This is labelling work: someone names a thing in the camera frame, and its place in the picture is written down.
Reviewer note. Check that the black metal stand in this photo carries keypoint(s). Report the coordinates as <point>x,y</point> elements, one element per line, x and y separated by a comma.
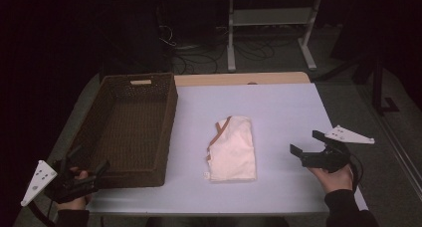
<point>377,87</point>

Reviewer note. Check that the white metal desk frame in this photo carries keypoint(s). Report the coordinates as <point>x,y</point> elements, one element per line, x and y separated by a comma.
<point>270,17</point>

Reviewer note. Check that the cream garment brown trim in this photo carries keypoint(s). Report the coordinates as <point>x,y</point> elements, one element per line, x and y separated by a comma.
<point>232,150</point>

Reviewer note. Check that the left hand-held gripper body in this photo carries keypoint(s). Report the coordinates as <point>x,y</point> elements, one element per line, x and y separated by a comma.
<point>40,179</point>

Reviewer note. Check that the person's right hand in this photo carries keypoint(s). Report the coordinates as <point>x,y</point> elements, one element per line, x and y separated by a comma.
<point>333,180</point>

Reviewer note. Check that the brown woven basket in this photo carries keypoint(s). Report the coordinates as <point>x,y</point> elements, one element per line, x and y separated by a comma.
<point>132,127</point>

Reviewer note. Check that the person's left hand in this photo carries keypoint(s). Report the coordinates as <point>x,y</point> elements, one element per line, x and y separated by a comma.
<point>75,203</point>

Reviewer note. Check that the pale lilac table mat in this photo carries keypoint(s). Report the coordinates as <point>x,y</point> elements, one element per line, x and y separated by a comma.
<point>285,114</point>

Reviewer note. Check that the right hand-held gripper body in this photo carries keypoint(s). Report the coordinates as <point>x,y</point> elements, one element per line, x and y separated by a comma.
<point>326,159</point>

